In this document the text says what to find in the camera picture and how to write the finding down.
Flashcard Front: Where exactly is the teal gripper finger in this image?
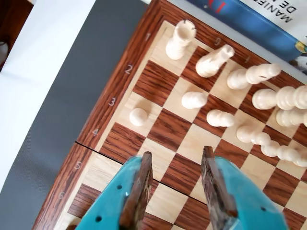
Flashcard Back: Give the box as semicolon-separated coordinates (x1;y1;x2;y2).
74;151;154;230
201;145;292;230

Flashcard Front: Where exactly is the light wooden pawn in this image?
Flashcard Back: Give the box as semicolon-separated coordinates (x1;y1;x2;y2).
206;109;236;127
236;125;272;146
181;91;208;109
129;107;149;127
260;141;303;159
292;153;307;168

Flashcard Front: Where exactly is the wooden chess board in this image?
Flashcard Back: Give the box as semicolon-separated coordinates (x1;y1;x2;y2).
39;0;307;230

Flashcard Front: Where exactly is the dark grey textured mat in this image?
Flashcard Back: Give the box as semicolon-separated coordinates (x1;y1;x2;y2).
0;0;151;230

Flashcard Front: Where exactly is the light wooden queen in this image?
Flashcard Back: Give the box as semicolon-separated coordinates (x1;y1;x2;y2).
275;107;307;127

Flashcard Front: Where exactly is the light wooden king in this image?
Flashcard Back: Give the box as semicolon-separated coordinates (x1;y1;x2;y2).
251;85;307;111

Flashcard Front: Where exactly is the light wooden knight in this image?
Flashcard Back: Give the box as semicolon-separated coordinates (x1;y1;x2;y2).
195;44;235;78

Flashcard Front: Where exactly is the light wooden rook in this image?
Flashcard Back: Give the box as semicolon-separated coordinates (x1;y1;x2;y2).
165;19;197;60

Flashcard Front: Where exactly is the blue book with moon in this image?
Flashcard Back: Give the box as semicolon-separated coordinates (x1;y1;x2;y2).
187;0;307;65

